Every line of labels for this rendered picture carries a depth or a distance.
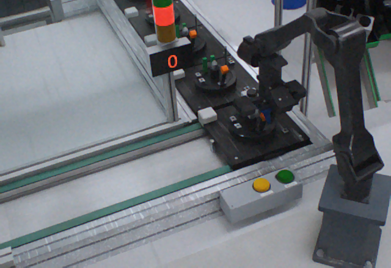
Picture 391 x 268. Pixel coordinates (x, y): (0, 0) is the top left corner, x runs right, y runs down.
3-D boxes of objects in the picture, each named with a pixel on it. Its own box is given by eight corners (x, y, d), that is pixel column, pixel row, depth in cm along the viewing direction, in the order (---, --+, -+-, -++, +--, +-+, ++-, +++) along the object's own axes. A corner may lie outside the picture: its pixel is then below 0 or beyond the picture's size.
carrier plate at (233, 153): (310, 143, 155) (310, 137, 154) (233, 170, 149) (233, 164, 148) (268, 98, 173) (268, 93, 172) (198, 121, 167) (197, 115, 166)
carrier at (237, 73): (266, 96, 174) (266, 62, 166) (196, 118, 168) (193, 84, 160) (232, 59, 192) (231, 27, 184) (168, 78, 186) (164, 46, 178)
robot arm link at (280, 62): (292, 55, 131) (267, 39, 138) (273, 63, 129) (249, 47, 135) (291, 79, 135) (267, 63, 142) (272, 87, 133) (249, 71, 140)
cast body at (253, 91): (264, 115, 155) (264, 94, 150) (250, 119, 154) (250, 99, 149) (250, 99, 161) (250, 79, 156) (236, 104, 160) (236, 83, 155)
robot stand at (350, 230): (372, 278, 130) (385, 222, 118) (311, 260, 135) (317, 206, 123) (381, 232, 140) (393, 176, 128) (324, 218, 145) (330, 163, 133)
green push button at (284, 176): (295, 182, 144) (295, 176, 142) (281, 187, 143) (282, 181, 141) (288, 172, 147) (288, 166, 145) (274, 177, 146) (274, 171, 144)
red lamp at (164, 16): (177, 22, 141) (175, 5, 138) (159, 27, 140) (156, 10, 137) (170, 14, 145) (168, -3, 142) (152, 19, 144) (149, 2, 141)
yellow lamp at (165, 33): (178, 39, 144) (177, 23, 141) (160, 44, 143) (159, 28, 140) (171, 31, 148) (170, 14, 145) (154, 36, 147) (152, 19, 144)
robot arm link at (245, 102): (231, 79, 138) (242, 91, 133) (295, 59, 142) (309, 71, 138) (231, 105, 143) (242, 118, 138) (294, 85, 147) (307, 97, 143)
